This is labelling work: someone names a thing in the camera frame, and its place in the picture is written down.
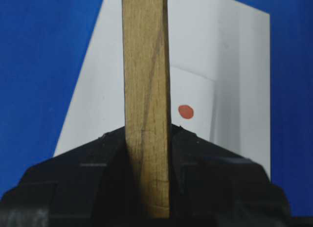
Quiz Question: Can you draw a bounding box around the large white foam board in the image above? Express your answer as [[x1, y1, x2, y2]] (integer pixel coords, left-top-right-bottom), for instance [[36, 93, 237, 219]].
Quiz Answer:
[[54, 0, 270, 173]]

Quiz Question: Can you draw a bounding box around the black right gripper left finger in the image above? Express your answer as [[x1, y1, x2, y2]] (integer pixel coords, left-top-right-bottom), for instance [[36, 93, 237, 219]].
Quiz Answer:
[[0, 125, 137, 227]]

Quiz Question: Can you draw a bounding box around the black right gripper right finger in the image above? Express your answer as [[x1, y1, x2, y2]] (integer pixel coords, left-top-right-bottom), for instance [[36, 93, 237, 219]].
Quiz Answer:
[[171, 125, 291, 227]]

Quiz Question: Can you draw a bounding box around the wooden mallet hammer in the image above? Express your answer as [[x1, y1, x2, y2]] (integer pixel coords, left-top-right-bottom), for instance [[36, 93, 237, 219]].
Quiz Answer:
[[122, 0, 171, 219]]

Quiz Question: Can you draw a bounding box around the small white raised block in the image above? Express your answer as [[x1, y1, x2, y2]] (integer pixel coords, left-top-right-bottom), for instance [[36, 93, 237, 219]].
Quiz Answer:
[[170, 67, 215, 141]]

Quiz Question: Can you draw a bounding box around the red dot mark right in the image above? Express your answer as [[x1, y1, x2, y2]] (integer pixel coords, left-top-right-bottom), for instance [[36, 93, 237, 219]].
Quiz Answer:
[[178, 105, 194, 119]]

